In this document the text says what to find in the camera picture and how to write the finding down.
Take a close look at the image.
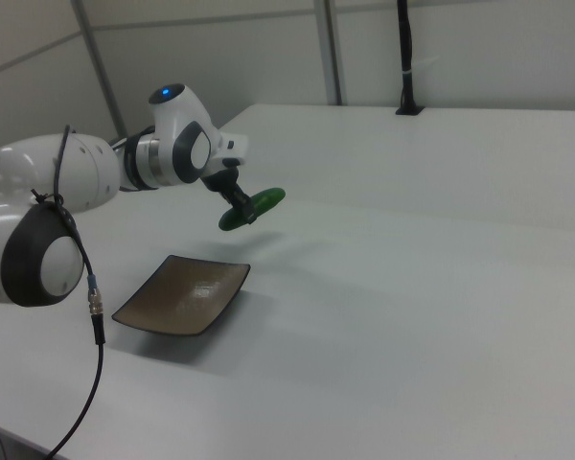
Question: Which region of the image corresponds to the green cucumber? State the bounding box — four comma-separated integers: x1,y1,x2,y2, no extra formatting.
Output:
218,187,287,233

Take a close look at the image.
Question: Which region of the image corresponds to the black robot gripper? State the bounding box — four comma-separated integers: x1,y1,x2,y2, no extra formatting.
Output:
200,127,259,226

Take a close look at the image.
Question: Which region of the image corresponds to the square brown ceramic plate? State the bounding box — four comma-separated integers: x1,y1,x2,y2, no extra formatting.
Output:
110,254,252,338

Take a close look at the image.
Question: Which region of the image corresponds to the black cable with metal connector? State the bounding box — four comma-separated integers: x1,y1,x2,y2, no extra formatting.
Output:
40,124,108,460

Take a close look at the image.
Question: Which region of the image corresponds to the black camera stand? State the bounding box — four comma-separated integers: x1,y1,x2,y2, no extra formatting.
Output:
394,0,426,117

